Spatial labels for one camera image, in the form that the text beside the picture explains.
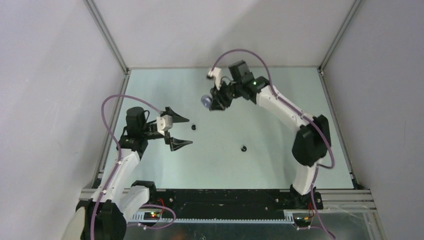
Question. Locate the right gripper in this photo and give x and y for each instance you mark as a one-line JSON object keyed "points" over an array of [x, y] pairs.
{"points": [[218, 95]]}

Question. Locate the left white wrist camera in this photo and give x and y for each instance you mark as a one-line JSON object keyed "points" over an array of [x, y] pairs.
{"points": [[164, 123]]}

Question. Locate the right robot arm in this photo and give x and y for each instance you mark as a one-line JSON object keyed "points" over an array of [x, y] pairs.
{"points": [[312, 140]]}

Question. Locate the controller board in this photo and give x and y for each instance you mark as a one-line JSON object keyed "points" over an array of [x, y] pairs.
{"points": [[151, 216], [303, 219]]}

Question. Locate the purple charging case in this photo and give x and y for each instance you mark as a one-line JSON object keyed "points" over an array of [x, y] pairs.
{"points": [[206, 101]]}

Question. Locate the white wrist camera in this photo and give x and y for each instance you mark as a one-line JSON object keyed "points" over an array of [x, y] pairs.
{"points": [[215, 75], [164, 123]]}

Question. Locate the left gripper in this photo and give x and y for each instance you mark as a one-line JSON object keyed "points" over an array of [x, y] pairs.
{"points": [[174, 143]]}

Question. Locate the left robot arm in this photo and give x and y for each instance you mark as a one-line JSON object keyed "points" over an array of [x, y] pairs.
{"points": [[108, 211]]}

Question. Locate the left controller board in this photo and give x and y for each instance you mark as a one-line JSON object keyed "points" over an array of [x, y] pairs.
{"points": [[151, 216]]}

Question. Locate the right controller board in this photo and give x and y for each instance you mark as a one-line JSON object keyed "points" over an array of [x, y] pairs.
{"points": [[303, 219]]}

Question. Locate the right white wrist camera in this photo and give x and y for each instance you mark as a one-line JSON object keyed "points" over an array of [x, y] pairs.
{"points": [[215, 75]]}

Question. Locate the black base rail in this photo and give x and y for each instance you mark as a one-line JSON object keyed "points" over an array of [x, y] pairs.
{"points": [[233, 204]]}

